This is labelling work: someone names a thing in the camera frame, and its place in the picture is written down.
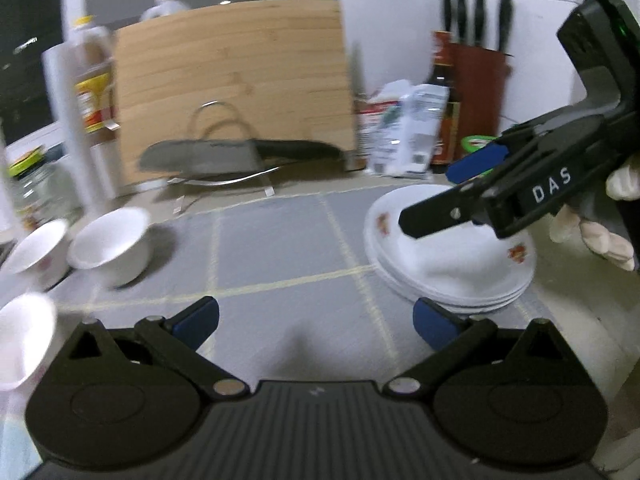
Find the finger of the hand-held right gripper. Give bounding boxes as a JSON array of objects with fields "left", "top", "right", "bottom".
[
  {"left": 446, "top": 142, "right": 511, "bottom": 186},
  {"left": 398, "top": 182, "right": 490, "bottom": 238}
]

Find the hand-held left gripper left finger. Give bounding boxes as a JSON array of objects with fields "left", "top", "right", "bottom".
[{"left": 50, "top": 296, "right": 246, "bottom": 401}]

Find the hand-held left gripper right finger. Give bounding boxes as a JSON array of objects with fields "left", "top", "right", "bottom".
[{"left": 382, "top": 297, "right": 576, "bottom": 401}]

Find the white bowl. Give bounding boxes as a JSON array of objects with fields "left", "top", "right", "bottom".
[
  {"left": 0, "top": 292, "right": 58, "bottom": 392},
  {"left": 0, "top": 218, "right": 70, "bottom": 291},
  {"left": 66, "top": 206, "right": 152, "bottom": 288}
]

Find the person's right hand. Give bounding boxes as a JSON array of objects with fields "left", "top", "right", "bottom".
[{"left": 549, "top": 162, "right": 640, "bottom": 272}]

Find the brown knife block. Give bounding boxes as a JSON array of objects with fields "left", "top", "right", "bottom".
[{"left": 450, "top": 42, "right": 513, "bottom": 161}]

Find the white printed bag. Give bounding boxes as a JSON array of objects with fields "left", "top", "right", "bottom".
[{"left": 367, "top": 80, "right": 451, "bottom": 178}]

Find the dark soy sauce bottle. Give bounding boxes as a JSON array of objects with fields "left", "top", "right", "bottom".
[{"left": 425, "top": 30, "right": 463, "bottom": 173}]

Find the printed can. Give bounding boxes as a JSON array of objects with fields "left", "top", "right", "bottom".
[{"left": 356, "top": 100, "right": 401, "bottom": 171}]

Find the grey checked mat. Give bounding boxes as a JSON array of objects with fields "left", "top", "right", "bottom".
[{"left": 30, "top": 184, "right": 501, "bottom": 386}]

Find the glass jar with green lid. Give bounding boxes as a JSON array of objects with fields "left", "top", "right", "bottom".
[{"left": 7, "top": 145, "right": 76, "bottom": 226}]

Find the brown oil bottle yellow cap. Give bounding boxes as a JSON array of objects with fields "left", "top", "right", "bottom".
[{"left": 67, "top": 15, "right": 118, "bottom": 136}]

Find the bamboo cutting board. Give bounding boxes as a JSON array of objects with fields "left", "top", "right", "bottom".
[{"left": 114, "top": 0, "right": 357, "bottom": 196}]

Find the clear oil bottle yellow cap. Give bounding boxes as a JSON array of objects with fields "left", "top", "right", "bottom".
[{"left": 139, "top": 0, "right": 193, "bottom": 23}]

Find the metal wire rack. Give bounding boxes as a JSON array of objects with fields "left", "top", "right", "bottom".
[{"left": 167, "top": 101, "right": 281, "bottom": 216}]

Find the cleaver with black handle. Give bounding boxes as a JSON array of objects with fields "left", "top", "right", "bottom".
[{"left": 139, "top": 139, "right": 346, "bottom": 175}]

